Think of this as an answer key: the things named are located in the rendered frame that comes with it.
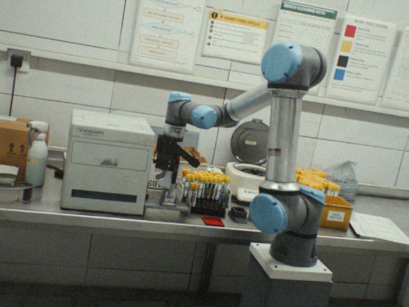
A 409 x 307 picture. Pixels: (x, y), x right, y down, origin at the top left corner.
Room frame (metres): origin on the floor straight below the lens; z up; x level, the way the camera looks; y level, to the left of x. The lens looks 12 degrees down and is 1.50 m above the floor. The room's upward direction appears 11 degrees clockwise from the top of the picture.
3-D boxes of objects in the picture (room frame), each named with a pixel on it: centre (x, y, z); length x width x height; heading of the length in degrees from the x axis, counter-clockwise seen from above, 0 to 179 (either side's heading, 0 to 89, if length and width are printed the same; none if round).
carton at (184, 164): (2.16, 0.13, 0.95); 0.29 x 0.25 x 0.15; 16
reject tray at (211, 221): (1.77, -0.08, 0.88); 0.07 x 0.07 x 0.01; 16
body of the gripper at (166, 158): (1.75, 0.13, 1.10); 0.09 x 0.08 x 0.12; 106
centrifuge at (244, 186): (2.20, -0.24, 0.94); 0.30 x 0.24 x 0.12; 7
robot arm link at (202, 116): (1.70, 0.03, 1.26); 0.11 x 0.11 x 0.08; 47
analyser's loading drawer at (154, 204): (1.75, 0.12, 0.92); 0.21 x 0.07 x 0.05; 106
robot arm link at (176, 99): (1.75, 0.12, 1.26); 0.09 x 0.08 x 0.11; 47
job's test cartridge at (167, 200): (1.76, 0.10, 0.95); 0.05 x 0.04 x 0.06; 16
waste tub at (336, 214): (2.02, -0.55, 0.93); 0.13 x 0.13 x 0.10; 12
